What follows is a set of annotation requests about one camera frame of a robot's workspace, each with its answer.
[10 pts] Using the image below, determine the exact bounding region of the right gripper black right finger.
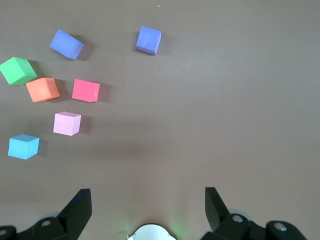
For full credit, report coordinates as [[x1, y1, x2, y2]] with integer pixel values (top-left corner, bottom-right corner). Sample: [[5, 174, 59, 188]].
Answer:
[[201, 187, 308, 240]]

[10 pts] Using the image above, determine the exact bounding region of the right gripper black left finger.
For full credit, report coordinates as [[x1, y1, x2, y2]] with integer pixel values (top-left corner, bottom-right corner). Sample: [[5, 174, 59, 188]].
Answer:
[[0, 188, 92, 240]]

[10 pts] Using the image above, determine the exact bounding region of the light blue foam cube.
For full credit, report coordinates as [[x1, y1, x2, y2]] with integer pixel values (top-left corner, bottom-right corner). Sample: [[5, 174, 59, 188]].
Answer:
[[7, 133, 40, 160]]

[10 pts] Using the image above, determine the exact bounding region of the pink foam cube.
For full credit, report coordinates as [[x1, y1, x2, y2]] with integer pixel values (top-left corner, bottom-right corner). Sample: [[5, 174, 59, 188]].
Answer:
[[52, 111, 82, 137]]

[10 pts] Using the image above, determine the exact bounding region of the red foam cube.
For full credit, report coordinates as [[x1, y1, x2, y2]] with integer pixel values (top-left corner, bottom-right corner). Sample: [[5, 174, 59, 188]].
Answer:
[[71, 78, 101, 103]]

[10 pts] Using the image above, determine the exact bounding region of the orange foam cube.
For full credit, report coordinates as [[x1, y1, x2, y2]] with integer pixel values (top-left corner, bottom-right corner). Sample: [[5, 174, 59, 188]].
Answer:
[[25, 77, 61, 103]]

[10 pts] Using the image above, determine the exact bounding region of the green foam cube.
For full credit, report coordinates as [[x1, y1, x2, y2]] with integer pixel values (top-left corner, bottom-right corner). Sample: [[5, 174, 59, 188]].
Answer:
[[0, 56, 38, 86]]

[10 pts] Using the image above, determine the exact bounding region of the purple foam cube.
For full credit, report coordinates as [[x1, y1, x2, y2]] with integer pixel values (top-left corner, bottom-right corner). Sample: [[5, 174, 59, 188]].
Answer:
[[49, 28, 85, 61], [135, 25, 162, 56]]

